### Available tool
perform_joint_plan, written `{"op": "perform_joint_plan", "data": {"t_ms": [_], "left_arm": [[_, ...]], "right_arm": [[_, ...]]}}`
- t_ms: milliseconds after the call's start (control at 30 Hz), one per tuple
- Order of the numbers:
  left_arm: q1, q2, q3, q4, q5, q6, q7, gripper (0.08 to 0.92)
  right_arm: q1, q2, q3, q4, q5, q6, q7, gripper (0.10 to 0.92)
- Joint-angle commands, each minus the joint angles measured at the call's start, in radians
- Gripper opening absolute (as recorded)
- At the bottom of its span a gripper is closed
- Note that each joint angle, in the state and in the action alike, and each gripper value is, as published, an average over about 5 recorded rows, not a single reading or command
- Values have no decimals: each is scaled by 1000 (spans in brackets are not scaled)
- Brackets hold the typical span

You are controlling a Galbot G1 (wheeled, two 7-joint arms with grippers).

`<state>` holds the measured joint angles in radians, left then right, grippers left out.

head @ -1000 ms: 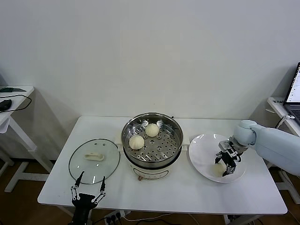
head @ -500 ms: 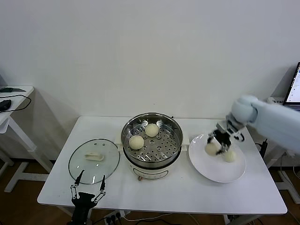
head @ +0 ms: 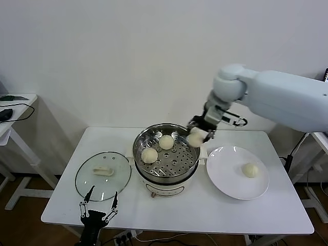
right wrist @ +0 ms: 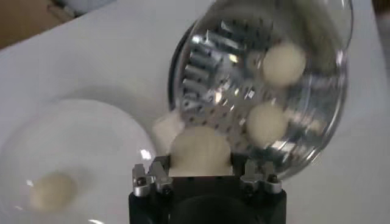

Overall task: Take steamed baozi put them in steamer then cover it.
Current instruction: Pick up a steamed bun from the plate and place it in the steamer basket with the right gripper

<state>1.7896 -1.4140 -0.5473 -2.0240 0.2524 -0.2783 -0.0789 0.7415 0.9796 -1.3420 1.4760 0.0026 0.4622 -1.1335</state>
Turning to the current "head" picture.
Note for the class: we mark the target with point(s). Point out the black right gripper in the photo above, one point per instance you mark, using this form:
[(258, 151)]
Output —
[(207, 124)]

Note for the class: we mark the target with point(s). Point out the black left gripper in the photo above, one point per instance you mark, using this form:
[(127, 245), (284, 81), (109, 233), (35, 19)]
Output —
[(92, 225)]

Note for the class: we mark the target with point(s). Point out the white steamed baozi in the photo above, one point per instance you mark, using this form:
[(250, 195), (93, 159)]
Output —
[(250, 170), (196, 139), (166, 142), (149, 155)]

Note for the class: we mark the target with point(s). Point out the round glass lid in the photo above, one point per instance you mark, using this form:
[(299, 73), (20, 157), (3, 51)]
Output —
[(112, 179)]

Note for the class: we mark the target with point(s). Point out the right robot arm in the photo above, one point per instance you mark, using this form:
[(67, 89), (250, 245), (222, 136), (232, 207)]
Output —
[(282, 97)]

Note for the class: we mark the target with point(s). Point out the steel steamer basket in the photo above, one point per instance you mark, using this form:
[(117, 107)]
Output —
[(179, 164)]

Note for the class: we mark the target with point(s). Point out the white power strip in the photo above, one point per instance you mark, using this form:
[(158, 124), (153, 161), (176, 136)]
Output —
[(128, 235)]

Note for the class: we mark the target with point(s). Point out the white round plate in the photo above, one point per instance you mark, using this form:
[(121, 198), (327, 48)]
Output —
[(225, 171)]

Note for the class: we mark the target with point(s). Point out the white electric cooker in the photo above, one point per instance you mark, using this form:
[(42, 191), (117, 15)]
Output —
[(164, 188)]

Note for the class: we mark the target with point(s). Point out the black computer mouse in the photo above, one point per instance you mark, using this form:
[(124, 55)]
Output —
[(6, 114)]

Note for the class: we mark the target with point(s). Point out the dark green flat object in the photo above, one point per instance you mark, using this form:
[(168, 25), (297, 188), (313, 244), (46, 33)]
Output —
[(10, 97)]

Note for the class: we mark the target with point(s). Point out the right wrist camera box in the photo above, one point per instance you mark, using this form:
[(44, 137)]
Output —
[(215, 115)]

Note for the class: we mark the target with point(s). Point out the white wall plug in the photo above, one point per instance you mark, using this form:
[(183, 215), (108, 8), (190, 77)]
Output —
[(318, 168)]

